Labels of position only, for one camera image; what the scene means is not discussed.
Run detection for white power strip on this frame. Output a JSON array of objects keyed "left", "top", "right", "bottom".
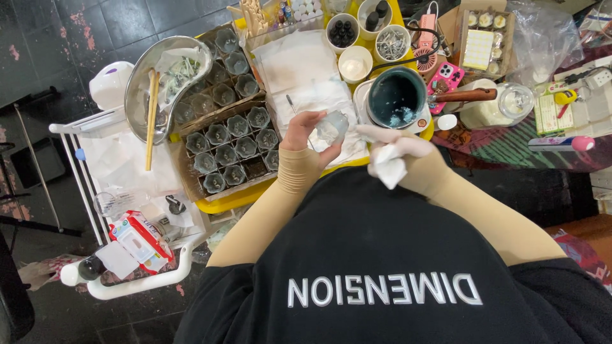
[{"left": 585, "top": 67, "right": 612, "bottom": 91}]

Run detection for white hot plate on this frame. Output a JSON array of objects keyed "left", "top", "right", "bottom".
[{"left": 353, "top": 79, "right": 433, "bottom": 135}]

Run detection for wooden chopstick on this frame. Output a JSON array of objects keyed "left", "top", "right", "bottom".
[
  {"left": 147, "top": 72, "right": 161, "bottom": 165},
  {"left": 145, "top": 71, "right": 157, "bottom": 171}
]

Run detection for black bottle white cap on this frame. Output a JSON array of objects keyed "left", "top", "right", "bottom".
[{"left": 59, "top": 255, "right": 104, "bottom": 288}]

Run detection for bundle of wooden sticks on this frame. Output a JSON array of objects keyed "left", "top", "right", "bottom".
[{"left": 227, "top": 0, "right": 269, "bottom": 39}]

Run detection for green lined paper pad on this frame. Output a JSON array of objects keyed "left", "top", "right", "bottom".
[{"left": 533, "top": 93, "right": 575, "bottom": 136}]

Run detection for pink handheld fan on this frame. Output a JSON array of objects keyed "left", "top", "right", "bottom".
[{"left": 413, "top": 13, "right": 439, "bottom": 74}]

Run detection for steel kidney dish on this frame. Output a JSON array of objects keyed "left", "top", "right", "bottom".
[{"left": 124, "top": 36, "right": 214, "bottom": 146}]

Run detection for person's black shirt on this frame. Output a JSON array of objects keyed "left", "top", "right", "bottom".
[{"left": 173, "top": 165, "right": 612, "bottom": 344}]

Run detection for white cart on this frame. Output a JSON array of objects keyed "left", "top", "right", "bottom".
[{"left": 49, "top": 105, "right": 213, "bottom": 301}]

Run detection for black cable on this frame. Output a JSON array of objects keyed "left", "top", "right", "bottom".
[{"left": 367, "top": 25, "right": 443, "bottom": 78}]

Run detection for white cup of large bottles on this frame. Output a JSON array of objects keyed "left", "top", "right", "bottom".
[{"left": 357, "top": 0, "right": 394, "bottom": 42}]

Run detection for person's left hand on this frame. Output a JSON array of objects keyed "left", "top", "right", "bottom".
[{"left": 280, "top": 111, "right": 342, "bottom": 169}]

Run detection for cardboard box of candles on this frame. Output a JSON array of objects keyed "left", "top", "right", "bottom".
[{"left": 437, "top": 0, "right": 518, "bottom": 80}]

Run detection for clear plastic bag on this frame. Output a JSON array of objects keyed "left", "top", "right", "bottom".
[{"left": 506, "top": 0, "right": 585, "bottom": 88}]

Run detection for glass jar of white wax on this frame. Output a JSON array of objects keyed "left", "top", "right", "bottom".
[{"left": 459, "top": 79, "right": 535, "bottom": 130}]

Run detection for pink phone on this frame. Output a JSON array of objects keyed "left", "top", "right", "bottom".
[{"left": 426, "top": 61, "right": 465, "bottom": 115}]

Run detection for white tube pink cap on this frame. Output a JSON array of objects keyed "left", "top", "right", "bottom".
[{"left": 528, "top": 136, "right": 596, "bottom": 153}]

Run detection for yellow tray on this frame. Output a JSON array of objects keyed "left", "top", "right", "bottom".
[{"left": 170, "top": 0, "right": 436, "bottom": 215}]

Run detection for white sticker sheet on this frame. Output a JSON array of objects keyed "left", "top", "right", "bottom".
[{"left": 462, "top": 29, "right": 495, "bottom": 71}]

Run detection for clear glass candle cup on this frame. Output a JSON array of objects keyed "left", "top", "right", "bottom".
[{"left": 316, "top": 110, "right": 350, "bottom": 146}]

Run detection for red wet wipes pack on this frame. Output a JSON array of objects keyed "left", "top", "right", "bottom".
[{"left": 96, "top": 210, "right": 176, "bottom": 280}]

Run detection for group of small white bottles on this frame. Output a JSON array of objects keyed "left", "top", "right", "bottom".
[{"left": 290, "top": 0, "right": 324, "bottom": 23}]

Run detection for teal melting pot wooden handle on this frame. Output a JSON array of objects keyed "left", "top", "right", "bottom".
[{"left": 366, "top": 66, "right": 498, "bottom": 130}]

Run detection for white dome lamp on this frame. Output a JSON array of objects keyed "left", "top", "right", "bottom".
[{"left": 89, "top": 61, "right": 136, "bottom": 112}]

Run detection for white cup of small bottles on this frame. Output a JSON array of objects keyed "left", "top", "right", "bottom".
[{"left": 326, "top": 13, "right": 360, "bottom": 54}]

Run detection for person's right hand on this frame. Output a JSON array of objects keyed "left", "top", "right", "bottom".
[{"left": 356, "top": 124, "right": 439, "bottom": 178}]

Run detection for white tissue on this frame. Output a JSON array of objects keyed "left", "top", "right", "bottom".
[{"left": 368, "top": 143, "right": 408, "bottom": 190}]

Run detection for clear plastic measuring cup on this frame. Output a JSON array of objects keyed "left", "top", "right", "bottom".
[{"left": 94, "top": 187, "right": 151, "bottom": 220}]

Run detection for white cup of metal wicks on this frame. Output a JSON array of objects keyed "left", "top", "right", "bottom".
[{"left": 374, "top": 24, "right": 411, "bottom": 63}]

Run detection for patterned cloth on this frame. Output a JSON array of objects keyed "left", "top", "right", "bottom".
[{"left": 432, "top": 112, "right": 612, "bottom": 174}]

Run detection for cardboard box of glass cups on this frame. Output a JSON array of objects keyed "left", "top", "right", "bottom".
[
  {"left": 176, "top": 100, "right": 284, "bottom": 204},
  {"left": 171, "top": 24, "right": 263, "bottom": 126}
]

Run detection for white paper towels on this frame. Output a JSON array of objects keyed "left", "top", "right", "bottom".
[{"left": 251, "top": 30, "right": 370, "bottom": 169}]

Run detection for white cup of wax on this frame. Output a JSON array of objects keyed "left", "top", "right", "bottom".
[{"left": 338, "top": 45, "right": 374, "bottom": 85}]

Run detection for black clip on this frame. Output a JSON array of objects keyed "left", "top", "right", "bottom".
[{"left": 165, "top": 194, "right": 187, "bottom": 216}]

